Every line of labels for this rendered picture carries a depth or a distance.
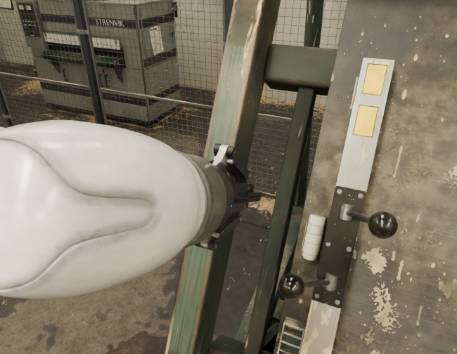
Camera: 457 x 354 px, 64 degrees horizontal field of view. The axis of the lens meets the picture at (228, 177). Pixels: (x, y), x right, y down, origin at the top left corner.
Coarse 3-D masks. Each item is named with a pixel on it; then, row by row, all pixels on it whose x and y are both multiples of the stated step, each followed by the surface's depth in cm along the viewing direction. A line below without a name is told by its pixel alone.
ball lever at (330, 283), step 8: (280, 280) 54; (288, 280) 53; (296, 280) 53; (312, 280) 58; (320, 280) 58; (328, 280) 60; (336, 280) 60; (280, 288) 53; (288, 288) 52; (296, 288) 52; (328, 288) 60; (336, 288) 60; (288, 296) 53; (296, 296) 52
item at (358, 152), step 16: (384, 64) 60; (384, 80) 62; (368, 96) 60; (384, 96) 60; (352, 112) 61; (352, 128) 61; (352, 144) 61; (368, 144) 60; (352, 160) 61; (368, 160) 60; (352, 176) 61; (368, 176) 60; (320, 304) 62; (320, 320) 62; (336, 320) 61; (304, 336) 63; (320, 336) 62; (304, 352) 63; (320, 352) 62
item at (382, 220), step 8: (344, 208) 59; (352, 208) 59; (344, 216) 59; (352, 216) 57; (360, 216) 55; (368, 216) 53; (376, 216) 49; (384, 216) 49; (392, 216) 49; (368, 224) 50; (376, 224) 49; (384, 224) 48; (392, 224) 48; (376, 232) 49; (384, 232) 48; (392, 232) 48
